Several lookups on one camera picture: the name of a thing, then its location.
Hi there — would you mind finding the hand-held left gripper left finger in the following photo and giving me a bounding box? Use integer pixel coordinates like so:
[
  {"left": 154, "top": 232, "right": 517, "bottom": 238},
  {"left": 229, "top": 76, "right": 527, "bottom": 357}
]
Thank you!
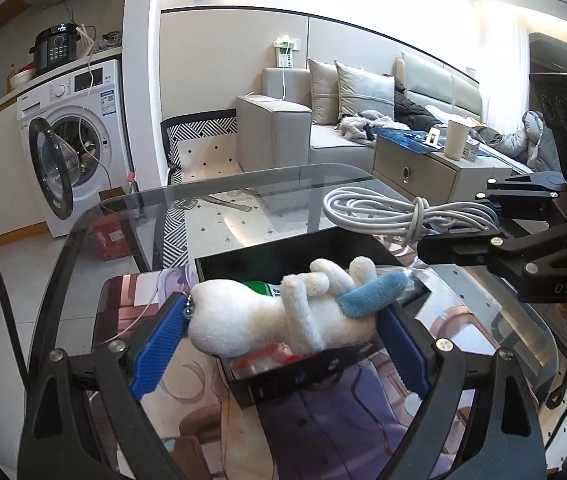
[{"left": 17, "top": 291, "right": 189, "bottom": 480}]

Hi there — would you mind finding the clear zip bag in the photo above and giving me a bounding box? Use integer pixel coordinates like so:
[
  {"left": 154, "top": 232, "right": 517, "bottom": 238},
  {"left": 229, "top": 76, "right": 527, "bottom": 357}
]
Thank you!
[{"left": 230, "top": 342, "right": 324, "bottom": 378}]

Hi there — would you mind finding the white plush toy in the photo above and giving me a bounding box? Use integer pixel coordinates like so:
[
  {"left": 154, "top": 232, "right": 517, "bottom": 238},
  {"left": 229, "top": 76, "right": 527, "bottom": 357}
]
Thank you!
[{"left": 183, "top": 256, "right": 408, "bottom": 356}]

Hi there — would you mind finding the white cup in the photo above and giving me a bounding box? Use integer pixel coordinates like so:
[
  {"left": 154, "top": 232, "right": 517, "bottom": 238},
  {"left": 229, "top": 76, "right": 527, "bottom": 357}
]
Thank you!
[{"left": 443, "top": 119, "right": 471, "bottom": 160}]

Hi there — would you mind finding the beige side cabinet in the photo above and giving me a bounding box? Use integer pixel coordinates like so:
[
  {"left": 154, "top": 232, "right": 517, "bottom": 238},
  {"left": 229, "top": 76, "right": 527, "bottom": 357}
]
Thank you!
[{"left": 372, "top": 127, "right": 527, "bottom": 206}]

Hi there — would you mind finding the grey fuzzy cloth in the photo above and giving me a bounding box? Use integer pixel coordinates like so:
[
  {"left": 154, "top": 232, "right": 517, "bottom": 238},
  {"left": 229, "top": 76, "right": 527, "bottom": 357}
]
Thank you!
[{"left": 338, "top": 110, "right": 409, "bottom": 146}]

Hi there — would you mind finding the white washing machine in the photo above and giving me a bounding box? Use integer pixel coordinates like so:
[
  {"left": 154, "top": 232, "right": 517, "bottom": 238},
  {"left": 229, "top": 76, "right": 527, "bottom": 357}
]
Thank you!
[{"left": 16, "top": 58, "right": 134, "bottom": 238}]

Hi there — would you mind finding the beige sofa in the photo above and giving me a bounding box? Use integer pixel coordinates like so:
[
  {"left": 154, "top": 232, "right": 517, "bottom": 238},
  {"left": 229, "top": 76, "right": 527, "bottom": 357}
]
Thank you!
[{"left": 236, "top": 50, "right": 564, "bottom": 181}]

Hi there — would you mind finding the black jacket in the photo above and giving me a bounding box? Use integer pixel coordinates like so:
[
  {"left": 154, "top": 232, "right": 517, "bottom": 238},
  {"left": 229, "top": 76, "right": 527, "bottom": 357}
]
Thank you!
[{"left": 393, "top": 77, "right": 457, "bottom": 133}]

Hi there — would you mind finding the blue cabinet mat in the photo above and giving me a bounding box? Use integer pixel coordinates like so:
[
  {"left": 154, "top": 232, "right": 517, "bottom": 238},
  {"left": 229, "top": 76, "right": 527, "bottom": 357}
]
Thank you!
[{"left": 371, "top": 126, "right": 449, "bottom": 151}]

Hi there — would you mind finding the white curtain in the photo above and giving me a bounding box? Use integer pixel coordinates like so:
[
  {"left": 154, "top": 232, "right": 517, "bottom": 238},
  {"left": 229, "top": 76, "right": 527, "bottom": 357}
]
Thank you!
[{"left": 483, "top": 5, "right": 529, "bottom": 126}]

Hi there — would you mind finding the grey puffer jacket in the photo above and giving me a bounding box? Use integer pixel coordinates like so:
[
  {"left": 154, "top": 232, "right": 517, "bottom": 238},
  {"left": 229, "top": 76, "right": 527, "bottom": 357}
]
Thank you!
[{"left": 478, "top": 110, "right": 564, "bottom": 171}]

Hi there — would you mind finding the grey-white cable bundle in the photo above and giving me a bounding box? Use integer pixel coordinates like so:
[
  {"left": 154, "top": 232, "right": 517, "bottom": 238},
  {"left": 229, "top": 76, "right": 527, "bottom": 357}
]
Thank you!
[{"left": 322, "top": 186, "right": 501, "bottom": 248}]

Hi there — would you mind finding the white bowl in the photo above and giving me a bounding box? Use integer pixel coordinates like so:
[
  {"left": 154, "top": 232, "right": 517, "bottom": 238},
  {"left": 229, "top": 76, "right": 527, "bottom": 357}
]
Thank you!
[{"left": 7, "top": 62, "right": 36, "bottom": 88}]

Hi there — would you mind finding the green snack packet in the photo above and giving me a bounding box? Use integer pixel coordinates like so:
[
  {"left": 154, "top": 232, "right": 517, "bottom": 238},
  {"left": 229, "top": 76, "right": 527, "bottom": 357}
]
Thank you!
[{"left": 243, "top": 280, "right": 284, "bottom": 301}]

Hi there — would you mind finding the black pressure cooker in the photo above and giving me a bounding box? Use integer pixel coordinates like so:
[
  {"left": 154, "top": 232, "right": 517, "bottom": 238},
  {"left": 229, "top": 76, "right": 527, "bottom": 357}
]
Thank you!
[{"left": 30, "top": 21, "right": 82, "bottom": 76}]

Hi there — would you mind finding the black cardboard box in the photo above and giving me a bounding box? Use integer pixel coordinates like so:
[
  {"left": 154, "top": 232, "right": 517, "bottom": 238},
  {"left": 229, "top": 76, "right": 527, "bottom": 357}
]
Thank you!
[{"left": 194, "top": 227, "right": 437, "bottom": 408}]

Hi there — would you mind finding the grey cushion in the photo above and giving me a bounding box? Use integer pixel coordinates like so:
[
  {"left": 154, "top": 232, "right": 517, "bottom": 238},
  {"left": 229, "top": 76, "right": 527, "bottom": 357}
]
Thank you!
[{"left": 334, "top": 60, "right": 397, "bottom": 123}]

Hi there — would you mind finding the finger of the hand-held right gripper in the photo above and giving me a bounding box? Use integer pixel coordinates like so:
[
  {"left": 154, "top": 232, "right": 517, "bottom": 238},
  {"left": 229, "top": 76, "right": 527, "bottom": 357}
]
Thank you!
[
  {"left": 416, "top": 232, "right": 507, "bottom": 266},
  {"left": 472, "top": 170, "right": 567, "bottom": 222}
]

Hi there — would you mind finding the red box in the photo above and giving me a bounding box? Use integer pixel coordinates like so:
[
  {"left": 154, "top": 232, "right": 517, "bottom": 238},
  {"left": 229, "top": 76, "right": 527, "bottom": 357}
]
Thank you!
[{"left": 88, "top": 209, "right": 134, "bottom": 262}]

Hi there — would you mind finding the black-white patterned chair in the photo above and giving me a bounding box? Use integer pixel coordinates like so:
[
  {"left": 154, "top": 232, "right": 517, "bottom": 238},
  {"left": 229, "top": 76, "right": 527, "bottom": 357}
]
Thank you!
[{"left": 160, "top": 114, "right": 244, "bottom": 271}]

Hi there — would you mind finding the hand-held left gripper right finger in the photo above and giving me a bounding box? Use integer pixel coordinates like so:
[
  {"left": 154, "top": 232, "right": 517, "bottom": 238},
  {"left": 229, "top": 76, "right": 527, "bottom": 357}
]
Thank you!
[{"left": 377, "top": 305, "right": 549, "bottom": 480}]

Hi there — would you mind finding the beige cushion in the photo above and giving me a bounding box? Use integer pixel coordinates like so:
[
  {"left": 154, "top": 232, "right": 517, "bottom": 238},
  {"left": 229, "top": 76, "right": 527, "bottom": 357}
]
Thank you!
[{"left": 307, "top": 57, "right": 344, "bottom": 126}]

